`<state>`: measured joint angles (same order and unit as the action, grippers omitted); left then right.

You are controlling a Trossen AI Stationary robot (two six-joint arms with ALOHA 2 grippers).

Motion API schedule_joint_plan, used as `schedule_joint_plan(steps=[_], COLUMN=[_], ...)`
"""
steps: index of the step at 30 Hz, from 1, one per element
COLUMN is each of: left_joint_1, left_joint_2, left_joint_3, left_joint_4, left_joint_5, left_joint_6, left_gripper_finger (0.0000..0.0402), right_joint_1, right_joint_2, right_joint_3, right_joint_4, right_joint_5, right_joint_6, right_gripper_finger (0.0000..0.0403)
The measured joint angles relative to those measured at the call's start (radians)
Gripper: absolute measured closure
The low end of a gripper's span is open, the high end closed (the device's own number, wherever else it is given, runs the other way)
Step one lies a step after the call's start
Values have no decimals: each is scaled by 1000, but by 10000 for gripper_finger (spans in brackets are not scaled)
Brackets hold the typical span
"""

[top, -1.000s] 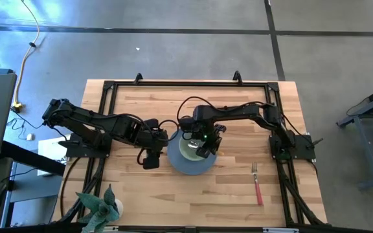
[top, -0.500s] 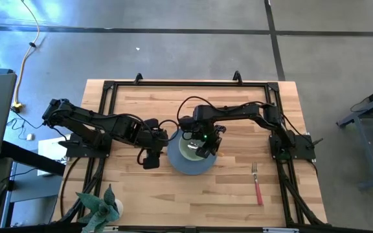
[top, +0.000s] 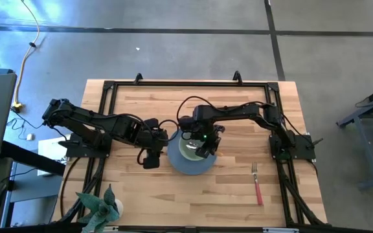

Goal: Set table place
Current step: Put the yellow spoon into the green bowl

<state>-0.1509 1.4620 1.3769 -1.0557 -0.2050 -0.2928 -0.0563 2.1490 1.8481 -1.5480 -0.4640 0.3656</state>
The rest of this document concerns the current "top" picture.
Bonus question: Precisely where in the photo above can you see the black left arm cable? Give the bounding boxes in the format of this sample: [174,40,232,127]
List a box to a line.
[158,118,180,142]

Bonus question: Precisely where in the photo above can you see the black hanging cable loop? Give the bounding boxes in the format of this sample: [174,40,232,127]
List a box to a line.
[59,157,81,218]

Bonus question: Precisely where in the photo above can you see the red-handled metal fork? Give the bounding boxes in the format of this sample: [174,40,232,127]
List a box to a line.
[251,161,264,206]

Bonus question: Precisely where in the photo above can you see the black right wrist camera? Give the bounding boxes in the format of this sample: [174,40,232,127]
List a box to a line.
[177,116,198,140]

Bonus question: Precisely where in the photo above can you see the thin black floor cable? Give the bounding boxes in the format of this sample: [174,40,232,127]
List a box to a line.
[6,108,47,140]

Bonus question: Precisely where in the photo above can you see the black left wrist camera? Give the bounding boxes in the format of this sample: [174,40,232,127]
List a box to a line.
[142,150,162,170]

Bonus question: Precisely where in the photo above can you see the blue-grey metal cart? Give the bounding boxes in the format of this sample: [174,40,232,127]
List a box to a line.
[336,80,373,190]

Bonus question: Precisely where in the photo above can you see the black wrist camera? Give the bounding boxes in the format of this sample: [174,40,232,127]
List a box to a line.
[142,150,162,170]
[177,116,198,140]

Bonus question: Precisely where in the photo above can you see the black aluminium table frame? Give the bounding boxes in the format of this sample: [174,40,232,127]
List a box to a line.
[52,79,332,233]

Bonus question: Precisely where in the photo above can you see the white flat box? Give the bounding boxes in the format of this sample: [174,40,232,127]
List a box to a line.
[37,135,71,177]

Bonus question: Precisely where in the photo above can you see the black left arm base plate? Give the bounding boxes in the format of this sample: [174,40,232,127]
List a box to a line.
[58,131,111,159]

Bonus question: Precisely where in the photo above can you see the pale green bowl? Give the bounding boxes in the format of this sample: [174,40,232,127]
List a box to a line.
[178,135,209,162]

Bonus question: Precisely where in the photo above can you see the green artificial plant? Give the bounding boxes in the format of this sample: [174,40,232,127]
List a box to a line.
[75,184,120,233]

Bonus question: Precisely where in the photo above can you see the white plant pot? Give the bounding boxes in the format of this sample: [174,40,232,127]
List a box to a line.
[113,197,124,216]

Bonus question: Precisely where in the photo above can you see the yellow floor cable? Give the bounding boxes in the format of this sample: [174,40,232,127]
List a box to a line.
[11,0,41,113]

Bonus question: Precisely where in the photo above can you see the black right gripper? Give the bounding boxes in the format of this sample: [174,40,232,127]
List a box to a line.
[192,124,226,160]

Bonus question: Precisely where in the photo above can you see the blue plate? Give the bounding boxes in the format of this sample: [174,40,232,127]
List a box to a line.
[166,129,218,176]

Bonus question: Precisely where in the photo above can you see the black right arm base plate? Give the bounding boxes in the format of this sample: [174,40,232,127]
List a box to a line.
[268,131,324,162]

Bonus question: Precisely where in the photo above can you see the black desk bar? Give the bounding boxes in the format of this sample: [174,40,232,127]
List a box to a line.
[0,140,66,176]

